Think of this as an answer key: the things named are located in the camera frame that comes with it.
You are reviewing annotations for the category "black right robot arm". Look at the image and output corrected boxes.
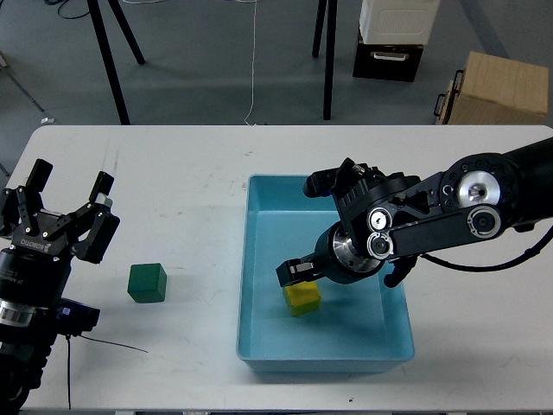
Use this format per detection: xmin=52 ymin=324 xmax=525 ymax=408
xmin=276 ymin=139 xmax=552 ymax=288

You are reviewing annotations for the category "white appliance box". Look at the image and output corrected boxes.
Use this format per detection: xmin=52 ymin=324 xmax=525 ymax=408
xmin=359 ymin=0 xmax=441 ymax=45

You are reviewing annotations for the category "yellow wooden block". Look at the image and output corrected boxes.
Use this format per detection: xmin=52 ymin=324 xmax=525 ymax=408
xmin=282 ymin=282 xmax=321 ymax=317

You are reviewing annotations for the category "white hanging cord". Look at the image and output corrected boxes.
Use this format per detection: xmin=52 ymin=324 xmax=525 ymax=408
xmin=244 ymin=0 xmax=260 ymax=127

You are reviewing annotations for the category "blue plastic tray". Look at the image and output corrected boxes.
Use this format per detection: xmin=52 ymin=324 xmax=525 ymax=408
xmin=237 ymin=175 xmax=415 ymax=374

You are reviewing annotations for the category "thin black cable tie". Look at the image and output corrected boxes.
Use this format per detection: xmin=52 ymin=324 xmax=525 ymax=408
xmin=78 ymin=335 xmax=148 ymax=354

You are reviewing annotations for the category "black stand leg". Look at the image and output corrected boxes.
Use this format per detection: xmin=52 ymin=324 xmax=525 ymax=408
xmin=86 ymin=0 xmax=130 ymax=125
xmin=322 ymin=0 xmax=338 ymax=121
xmin=108 ymin=0 xmax=145 ymax=65
xmin=311 ymin=0 xmax=327 ymax=59

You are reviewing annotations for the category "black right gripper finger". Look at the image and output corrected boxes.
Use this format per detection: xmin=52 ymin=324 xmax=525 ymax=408
xmin=276 ymin=259 xmax=316 ymax=287

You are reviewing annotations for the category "black stand leg inner left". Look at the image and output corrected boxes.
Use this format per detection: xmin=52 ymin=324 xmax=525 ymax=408
xmin=108 ymin=0 xmax=145 ymax=65

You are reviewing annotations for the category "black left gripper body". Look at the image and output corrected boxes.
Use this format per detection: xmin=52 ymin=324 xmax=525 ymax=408
xmin=1 ymin=207 xmax=84 ymax=309

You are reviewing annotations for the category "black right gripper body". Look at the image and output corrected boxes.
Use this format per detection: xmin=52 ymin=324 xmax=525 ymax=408
xmin=313 ymin=223 xmax=391 ymax=284

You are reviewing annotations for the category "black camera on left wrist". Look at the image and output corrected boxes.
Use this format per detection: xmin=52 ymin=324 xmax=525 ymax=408
xmin=54 ymin=298 xmax=100 ymax=336

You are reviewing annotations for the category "green wooden block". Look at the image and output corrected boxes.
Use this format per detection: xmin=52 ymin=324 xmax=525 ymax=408
xmin=127 ymin=263 xmax=167 ymax=303

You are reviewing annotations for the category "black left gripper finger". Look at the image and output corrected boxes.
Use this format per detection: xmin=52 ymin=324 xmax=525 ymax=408
xmin=1 ymin=159 xmax=53 ymax=237
xmin=70 ymin=171 xmax=120 ymax=264

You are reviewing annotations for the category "black drawer box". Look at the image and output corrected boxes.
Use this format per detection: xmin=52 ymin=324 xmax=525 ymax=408
xmin=353 ymin=35 xmax=424 ymax=82

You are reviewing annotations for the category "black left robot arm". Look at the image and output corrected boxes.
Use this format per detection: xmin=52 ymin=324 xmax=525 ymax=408
xmin=1 ymin=159 xmax=120 ymax=414

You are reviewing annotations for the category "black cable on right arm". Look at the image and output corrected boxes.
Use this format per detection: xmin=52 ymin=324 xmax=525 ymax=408
xmin=421 ymin=224 xmax=553 ymax=272

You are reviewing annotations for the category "black stand leg inner right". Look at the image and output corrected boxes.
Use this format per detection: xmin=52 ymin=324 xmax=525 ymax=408
xmin=311 ymin=0 xmax=327 ymax=59

